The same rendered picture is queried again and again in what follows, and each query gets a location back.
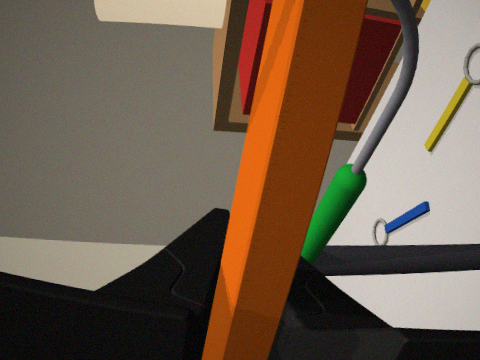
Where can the orange bar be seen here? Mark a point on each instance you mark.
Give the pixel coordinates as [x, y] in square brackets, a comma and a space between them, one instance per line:
[309, 49]

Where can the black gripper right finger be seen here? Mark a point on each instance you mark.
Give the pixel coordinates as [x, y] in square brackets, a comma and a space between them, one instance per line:
[321, 322]

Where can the grey ring with yellow handle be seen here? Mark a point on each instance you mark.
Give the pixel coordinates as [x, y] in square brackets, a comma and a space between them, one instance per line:
[453, 105]

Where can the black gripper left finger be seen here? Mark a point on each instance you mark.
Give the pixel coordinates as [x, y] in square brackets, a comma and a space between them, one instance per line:
[158, 311]

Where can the blue flat bar with grey loop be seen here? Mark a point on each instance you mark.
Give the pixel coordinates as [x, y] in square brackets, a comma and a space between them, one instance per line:
[406, 218]

